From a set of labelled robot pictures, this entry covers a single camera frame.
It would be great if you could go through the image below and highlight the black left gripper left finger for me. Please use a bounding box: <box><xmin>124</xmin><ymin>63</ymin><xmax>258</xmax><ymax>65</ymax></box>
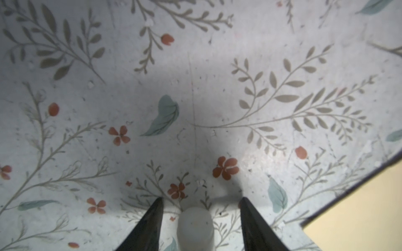
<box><xmin>116</xmin><ymin>197</ymin><xmax>164</xmax><ymax>251</ymax></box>

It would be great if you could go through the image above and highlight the white glue stick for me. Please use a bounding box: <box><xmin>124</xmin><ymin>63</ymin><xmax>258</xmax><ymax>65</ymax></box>
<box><xmin>177</xmin><ymin>207</ymin><xmax>215</xmax><ymax>251</ymax></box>

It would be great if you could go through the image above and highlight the manila paper envelope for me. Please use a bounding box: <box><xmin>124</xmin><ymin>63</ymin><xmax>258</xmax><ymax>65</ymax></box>
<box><xmin>302</xmin><ymin>153</ymin><xmax>402</xmax><ymax>251</ymax></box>

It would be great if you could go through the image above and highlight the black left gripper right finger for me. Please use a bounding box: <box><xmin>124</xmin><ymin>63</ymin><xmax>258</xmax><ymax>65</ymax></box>
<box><xmin>239</xmin><ymin>197</ymin><xmax>289</xmax><ymax>251</ymax></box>

